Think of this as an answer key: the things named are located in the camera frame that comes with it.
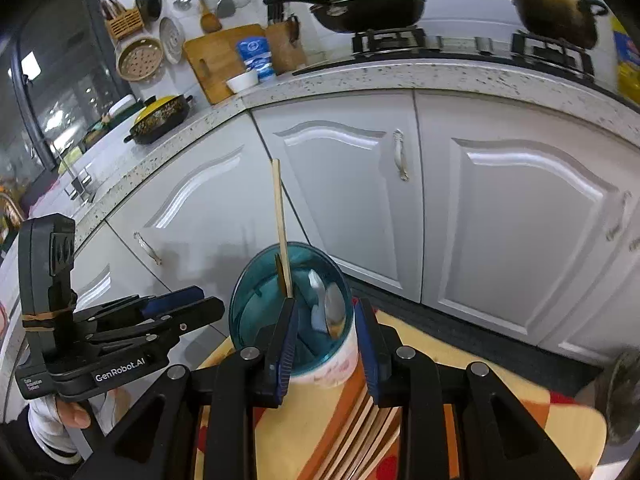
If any wooden cutting board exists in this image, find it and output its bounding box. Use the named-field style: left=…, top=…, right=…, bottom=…
left=182, top=24, right=265, bottom=105

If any metal spoon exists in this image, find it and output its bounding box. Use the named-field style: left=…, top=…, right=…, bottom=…
left=323, top=283, right=346, bottom=340

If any wooden chopstick four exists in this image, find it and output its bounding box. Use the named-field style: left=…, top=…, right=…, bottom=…
left=348, top=408, right=399, bottom=479

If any white small bowl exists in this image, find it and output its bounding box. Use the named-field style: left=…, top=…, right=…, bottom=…
left=226, top=70, right=259, bottom=94

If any bamboo chopstick basket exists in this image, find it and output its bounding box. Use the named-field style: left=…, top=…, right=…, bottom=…
left=99, top=0, right=143, bottom=41

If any yellow black casserole pot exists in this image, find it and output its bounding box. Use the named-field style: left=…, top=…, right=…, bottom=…
left=124, top=94, right=193, bottom=145

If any round bamboo steamer tray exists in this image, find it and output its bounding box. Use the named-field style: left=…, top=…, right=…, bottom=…
left=117, top=37, right=164, bottom=82

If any blue white salt bag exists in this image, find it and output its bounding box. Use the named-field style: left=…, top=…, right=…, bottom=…
left=236, top=36, right=276, bottom=81

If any white plastic spoon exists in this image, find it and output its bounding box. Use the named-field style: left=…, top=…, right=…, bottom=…
left=308, top=269, right=329, bottom=334

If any wooden knife block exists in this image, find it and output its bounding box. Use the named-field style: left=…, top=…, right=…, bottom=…
left=265, top=14, right=307, bottom=75

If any light wooden chopstick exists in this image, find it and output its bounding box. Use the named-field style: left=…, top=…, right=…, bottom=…
left=271, top=158, right=294, bottom=298

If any wooden chopstick three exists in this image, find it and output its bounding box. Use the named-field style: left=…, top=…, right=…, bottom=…
left=326, top=401, right=382, bottom=479

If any wooden chopstick one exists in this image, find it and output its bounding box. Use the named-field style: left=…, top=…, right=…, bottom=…
left=298, top=375, right=366, bottom=479

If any left gloved hand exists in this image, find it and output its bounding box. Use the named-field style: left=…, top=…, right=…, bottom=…
left=27, top=392, right=122, bottom=456

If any wooden chopstick two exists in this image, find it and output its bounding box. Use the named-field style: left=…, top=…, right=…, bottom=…
left=314, top=394, right=378, bottom=479

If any orange yellow patterned mat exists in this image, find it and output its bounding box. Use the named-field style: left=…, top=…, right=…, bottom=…
left=188, top=303, right=609, bottom=480

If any white round plate hanging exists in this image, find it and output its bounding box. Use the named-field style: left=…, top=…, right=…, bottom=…
left=158, top=16, right=186, bottom=65

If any dark stock pot with lid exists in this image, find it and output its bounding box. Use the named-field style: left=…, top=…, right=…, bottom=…
left=510, top=0, right=608, bottom=50

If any floral utensil holder bucket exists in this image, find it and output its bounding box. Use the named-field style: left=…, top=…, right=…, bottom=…
left=229, top=242, right=358, bottom=388

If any black frying pan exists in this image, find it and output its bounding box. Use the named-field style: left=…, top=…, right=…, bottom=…
left=262, top=0, right=426, bottom=34

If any gas stove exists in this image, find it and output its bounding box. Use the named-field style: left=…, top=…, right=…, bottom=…
left=295, top=26, right=596, bottom=84

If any black trash bag bin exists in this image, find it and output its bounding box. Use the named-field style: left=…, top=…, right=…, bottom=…
left=596, top=349, right=639, bottom=445

